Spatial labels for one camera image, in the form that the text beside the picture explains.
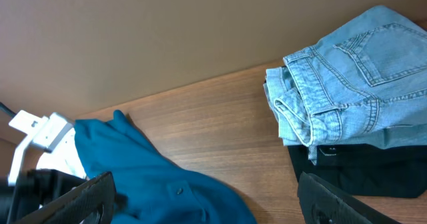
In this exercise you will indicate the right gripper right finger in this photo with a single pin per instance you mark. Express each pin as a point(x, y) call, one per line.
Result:
point(323, 203)

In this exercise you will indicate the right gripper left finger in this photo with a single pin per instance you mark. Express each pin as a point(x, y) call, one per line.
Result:
point(90, 202)

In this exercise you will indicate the blue polo shirt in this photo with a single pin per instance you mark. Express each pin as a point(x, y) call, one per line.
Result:
point(157, 190)

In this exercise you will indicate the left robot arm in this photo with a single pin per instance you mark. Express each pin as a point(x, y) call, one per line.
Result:
point(33, 189)

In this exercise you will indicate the white shirt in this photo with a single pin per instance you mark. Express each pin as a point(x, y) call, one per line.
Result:
point(64, 158)

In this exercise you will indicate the folded black garment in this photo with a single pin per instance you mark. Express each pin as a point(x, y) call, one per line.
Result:
point(366, 170)

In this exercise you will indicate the folded light blue jeans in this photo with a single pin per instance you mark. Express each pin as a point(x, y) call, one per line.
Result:
point(364, 83)

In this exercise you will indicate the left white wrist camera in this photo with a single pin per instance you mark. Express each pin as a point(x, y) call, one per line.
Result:
point(43, 133)

